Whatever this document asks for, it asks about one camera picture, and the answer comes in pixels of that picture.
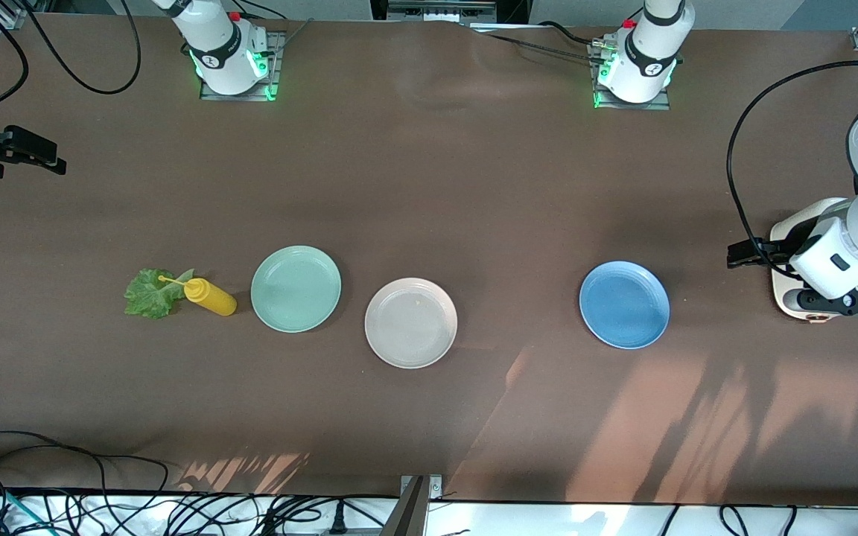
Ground green lettuce leaf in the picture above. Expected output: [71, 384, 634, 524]
[124, 268, 196, 320]

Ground yellow mustard squeeze bottle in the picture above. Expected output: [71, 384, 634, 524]
[158, 275, 238, 317]

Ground blue plate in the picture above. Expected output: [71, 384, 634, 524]
[579, 261, 671, 350]

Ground green plate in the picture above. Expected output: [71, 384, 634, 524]
[250, 245, 343, 334]

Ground beige plate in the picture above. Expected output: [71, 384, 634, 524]
[364, 278, 459, 369]

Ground white toaster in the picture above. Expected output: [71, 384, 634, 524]
[769, 197, 858, 323]

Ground black electronics box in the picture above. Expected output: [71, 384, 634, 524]
[369, 0, 533, 25]

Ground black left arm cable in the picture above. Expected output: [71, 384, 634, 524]
[725, 60, 858, 282]

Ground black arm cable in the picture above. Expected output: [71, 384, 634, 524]
[725, 60, 858, 282]
[0, 0, 142, 118]

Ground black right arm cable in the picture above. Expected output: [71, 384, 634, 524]
[0, 0, 142, 118]

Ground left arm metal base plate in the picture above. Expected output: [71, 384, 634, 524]
[589, 41, 672, 111]

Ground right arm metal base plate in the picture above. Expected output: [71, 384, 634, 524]
[200, 30, 285, 102]

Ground black base cable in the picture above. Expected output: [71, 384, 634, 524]
[474, 21, 608, 64]

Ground metal corner bracket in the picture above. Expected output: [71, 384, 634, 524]
[399, 474, 443, 501]

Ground grey aluminium post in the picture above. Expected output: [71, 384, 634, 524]
[381, 476, 428, 536]

